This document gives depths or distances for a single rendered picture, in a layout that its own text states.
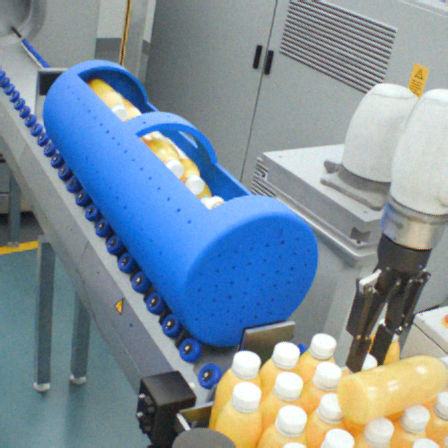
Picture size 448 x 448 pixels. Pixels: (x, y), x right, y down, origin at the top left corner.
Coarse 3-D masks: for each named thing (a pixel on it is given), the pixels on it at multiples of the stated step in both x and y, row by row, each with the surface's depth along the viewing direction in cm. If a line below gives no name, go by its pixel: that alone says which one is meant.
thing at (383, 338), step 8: (384, 328) 103; (376, 336) 105; (384, 336) 103; (392, 336) 102; (376, 344) 105; (384, 344) 103; (376, 352) 105; (384, 352) 104; (376, 360) 105; (384, 360) 105
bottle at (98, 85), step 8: (88, 80) 178; (96, 80) 177; (96, 88) 173; (104, 88) 172; (112, 88) 174; (104, 96) 168; (112, 96) 168; (120, 96) 170; (112, 104) 167; (120, 104) 168
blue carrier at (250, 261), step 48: (48, 96) 174; (96, 96) 159; (144, 96) 184; (96, 144) 147; (144, 144) 137; (192, 144) 163; (96, 192) 146; (144, 192) 128; (240, 192) 147; (144, 240) 125; (192, 240) 114; (240, 240) 115; (288, 240) 120; (192, 288) 114; (240, 288) 120; (288, 288) 126; (240, 336) 126
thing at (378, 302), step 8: (392, 280) 95; (400, 280) 95; (376, 288) 99; (392, 288) 95; (376, 296) 98; (384, 296) 97; (392, 296) 97; (376, 304) 98; (384, 304) 98; (368, 312) 99; (376, 312) 98; (368, 320) 99; (376, 320) 99; (368, 328) 99; (368, 336) 99
